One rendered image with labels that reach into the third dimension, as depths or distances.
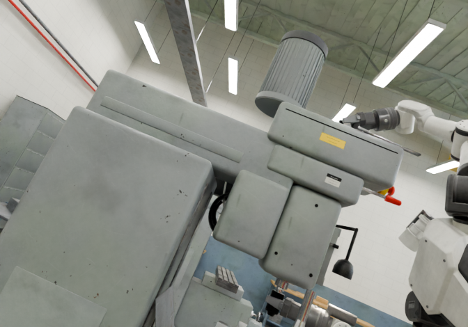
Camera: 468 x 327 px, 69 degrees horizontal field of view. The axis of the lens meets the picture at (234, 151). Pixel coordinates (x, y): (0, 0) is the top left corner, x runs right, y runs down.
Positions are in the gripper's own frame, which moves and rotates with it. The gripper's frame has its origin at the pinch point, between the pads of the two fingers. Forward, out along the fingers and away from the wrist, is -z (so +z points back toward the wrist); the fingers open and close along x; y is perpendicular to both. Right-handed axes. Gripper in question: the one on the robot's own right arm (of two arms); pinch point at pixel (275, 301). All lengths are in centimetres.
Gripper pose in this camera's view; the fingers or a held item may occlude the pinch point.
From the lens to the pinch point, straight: 130.4
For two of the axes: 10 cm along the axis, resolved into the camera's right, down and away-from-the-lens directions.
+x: -2.3, -3.3, -9.2
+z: 8.9, 3.0, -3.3
